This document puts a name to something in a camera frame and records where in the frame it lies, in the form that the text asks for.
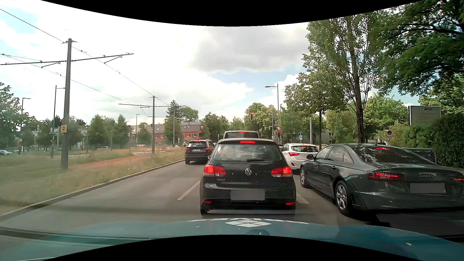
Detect dark van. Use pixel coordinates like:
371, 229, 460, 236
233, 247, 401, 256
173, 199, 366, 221
223, 130, 261, 140

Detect black estate car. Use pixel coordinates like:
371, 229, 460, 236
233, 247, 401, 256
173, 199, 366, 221
184, 139, 215, 165

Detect red brick building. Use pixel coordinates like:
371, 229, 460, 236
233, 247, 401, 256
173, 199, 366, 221
130, 121, 206, 145

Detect black hatchback car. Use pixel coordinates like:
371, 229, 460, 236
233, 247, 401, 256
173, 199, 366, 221
199, 138, 297, 215

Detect grey catenary mast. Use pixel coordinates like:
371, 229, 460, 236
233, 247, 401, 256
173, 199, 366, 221
118, 96, 186, 155
1, 38, 134, 170
170, 109, 182, 147

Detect white hatchback car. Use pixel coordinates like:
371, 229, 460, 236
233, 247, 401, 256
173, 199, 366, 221
280, 143, 320, 170

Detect grey asphalt road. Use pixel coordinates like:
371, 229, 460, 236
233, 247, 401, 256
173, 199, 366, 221
0, 159, 464, 240

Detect row of trees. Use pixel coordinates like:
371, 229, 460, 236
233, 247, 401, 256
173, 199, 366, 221
0, 83, 243, 150
279, 0, 464, 145

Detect car's own bonnet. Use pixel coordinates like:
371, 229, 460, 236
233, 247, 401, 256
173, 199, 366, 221
0, 217, 464, 261

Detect dark grey saloon car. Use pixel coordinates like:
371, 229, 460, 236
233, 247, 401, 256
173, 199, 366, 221
299, 143, 464, 217

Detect grass verge with tram track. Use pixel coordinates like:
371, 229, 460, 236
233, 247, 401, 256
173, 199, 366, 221
0, 146, 185, 214

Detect billboard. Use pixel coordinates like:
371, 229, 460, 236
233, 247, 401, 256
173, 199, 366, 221
408, 105, 442, 127

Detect hedge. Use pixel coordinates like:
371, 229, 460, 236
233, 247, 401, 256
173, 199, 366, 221
402, 114, 464, 168

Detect street lamp post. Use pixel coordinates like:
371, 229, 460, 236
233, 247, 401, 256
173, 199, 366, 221
20, 97, 31, 152
265, 83, 280, 144

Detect overhead wires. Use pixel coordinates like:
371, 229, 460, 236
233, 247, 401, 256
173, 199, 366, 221
0, 7, 171, 109

